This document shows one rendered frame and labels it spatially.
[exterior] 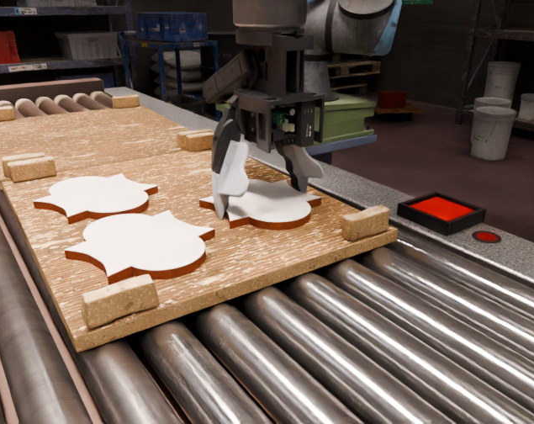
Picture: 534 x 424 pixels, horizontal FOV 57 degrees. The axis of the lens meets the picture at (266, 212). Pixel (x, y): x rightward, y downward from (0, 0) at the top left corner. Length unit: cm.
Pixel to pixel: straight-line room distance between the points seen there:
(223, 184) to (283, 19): 18
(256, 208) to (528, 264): 30
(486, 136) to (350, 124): 311
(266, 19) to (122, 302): 29
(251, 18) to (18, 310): 34
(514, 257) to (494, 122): 361
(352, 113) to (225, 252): 73
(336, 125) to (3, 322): 84
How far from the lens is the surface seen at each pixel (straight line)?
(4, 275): 55
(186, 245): 49
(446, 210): 65
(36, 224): 61
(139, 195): 63
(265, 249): 50
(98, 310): 40
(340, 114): 114
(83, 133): 100
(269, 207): 57
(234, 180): 54
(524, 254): 60
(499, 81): 525
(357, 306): 45
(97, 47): 514
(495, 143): 423
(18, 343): 45
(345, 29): 112
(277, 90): 50
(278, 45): 50
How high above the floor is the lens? 117
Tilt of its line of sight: 24 degrees down
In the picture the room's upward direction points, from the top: straight up
